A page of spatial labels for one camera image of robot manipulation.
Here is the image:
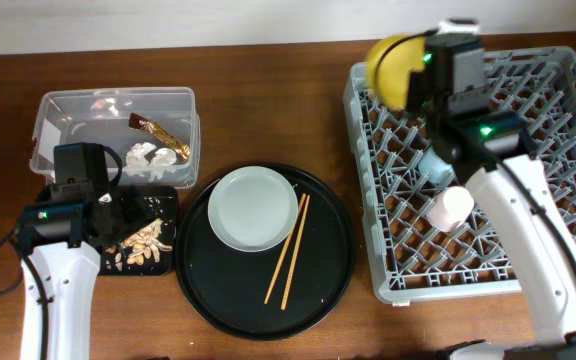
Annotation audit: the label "yellow bowl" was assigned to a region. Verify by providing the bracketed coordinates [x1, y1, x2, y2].
[365, 34, 425, 111]

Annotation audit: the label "peanut shells and rice scraps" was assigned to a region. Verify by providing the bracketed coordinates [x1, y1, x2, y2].
[100, 196, 178, 276]

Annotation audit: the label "white paper napkin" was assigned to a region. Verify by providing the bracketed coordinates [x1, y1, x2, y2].
[124, 142, 177, 182]

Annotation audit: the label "blue plastic cup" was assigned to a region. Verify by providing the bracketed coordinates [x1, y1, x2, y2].
[417, 147, 454, 185]

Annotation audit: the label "gold foil snack wrapper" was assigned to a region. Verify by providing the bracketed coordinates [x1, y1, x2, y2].
[129, 113, 191, 162]

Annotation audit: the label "pink plastic cup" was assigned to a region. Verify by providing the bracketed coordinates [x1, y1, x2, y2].
[426, 186, 475, 233]

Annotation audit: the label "grey round plate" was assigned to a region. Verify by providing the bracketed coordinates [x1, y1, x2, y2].
[207, 166, 299, 253]

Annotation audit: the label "wooden chopstick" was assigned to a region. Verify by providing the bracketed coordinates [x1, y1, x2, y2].
[264, 194, 307, 305]
[280, 194, 310, 311]

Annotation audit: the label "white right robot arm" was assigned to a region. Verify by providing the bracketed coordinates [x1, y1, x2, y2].
[406, 18, 576, 359]

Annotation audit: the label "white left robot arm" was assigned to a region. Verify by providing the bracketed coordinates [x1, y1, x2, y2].
[13, 142, 154, 359]

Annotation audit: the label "grey dishwasher rack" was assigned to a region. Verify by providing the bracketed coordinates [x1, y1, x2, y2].
[343, 47, 576, 306]

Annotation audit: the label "clear plastic waste bin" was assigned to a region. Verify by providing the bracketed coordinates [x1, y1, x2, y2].
[29, 87, 201, 189]

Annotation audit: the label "black rectangular tray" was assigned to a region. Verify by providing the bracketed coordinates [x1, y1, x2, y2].
[30, 185, 179, 277]

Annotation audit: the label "round black tray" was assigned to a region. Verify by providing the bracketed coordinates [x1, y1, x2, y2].
[174, 163, 357, 341]

